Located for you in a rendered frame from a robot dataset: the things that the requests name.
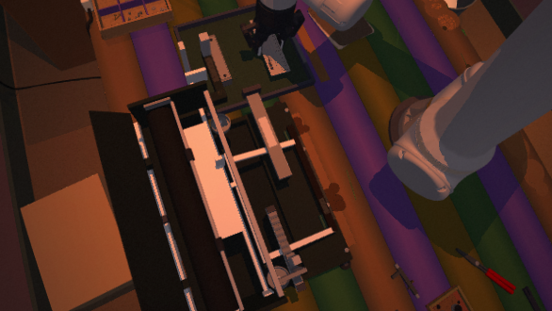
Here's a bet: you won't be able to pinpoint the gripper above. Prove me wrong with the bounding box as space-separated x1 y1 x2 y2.
252 7 305 46

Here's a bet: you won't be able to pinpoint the grey scale plate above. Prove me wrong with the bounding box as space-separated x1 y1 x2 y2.
261 34 291 77

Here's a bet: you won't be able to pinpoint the dark green tray purple rim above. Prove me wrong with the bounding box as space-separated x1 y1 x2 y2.
173 6 317 114

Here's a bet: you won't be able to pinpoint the grey toothed plate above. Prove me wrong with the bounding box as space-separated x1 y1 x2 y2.
198 32 233 84

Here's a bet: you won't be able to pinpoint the dark brown bar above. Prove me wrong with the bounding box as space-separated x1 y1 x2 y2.
203 56 228 104

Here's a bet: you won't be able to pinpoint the thin white bar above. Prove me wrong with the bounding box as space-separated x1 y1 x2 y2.
176 41 192 73

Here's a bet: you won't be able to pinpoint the pale pink space bar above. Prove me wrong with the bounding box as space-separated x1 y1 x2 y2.
246 92 294 181

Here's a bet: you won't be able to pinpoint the brown scale ledge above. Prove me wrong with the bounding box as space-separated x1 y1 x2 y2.
285 111 357 248

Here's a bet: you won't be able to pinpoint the white carriage plate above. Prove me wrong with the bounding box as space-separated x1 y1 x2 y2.
182 122 245 239

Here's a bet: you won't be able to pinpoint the white segmented scale strip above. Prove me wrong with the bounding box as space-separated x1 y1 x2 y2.
132 121 199 311

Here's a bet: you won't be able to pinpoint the dark short bar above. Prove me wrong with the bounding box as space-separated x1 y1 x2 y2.
522 286 541 311

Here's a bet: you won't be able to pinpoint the white block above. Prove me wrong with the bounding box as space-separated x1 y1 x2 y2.
185 67 209 86

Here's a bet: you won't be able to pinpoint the grey round disc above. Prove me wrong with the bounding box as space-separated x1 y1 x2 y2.
208 112 233 134

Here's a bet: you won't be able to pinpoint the white cross lever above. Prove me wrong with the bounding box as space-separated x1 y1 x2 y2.
232 138 298 164

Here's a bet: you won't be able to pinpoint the wooden compartment box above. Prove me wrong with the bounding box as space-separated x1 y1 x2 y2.
91 0 174 41

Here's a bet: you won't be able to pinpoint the dark brown platen roller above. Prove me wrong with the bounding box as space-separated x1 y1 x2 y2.
147 105 239 311

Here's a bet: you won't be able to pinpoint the grey toothed rack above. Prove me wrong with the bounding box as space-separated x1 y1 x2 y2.
264 205 300 265

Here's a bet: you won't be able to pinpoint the white cross rod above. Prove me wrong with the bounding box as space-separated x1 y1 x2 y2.
268 227 335 260

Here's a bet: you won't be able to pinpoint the grey pawl block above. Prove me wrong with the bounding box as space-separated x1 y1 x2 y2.
282 254 310 292

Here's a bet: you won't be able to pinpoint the grey round wheel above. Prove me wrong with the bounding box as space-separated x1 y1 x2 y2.
267 266 291 291

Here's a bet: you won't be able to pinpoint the dark t-shaped tool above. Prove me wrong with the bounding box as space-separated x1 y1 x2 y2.
390 263 421 300

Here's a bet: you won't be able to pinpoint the orange cardboard box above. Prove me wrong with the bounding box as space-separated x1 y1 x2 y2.
20 172 135 311

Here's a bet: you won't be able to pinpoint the brown square box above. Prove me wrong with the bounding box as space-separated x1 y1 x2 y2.
426 286 476 311

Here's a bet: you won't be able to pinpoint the long white guide rail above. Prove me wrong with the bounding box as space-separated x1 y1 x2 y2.
202 90 286 299

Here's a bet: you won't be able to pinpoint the black cable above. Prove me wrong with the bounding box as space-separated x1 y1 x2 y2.
0 75 103 90

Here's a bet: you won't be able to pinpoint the red-handled pliers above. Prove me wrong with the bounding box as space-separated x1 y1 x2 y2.
455 247 517 296

